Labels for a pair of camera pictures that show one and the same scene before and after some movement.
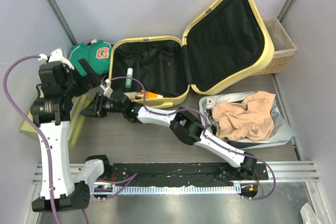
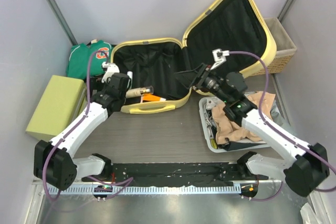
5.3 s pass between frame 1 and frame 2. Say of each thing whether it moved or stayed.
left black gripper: moved
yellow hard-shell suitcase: stayed
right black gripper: moved
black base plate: stayed
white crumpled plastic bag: stayed
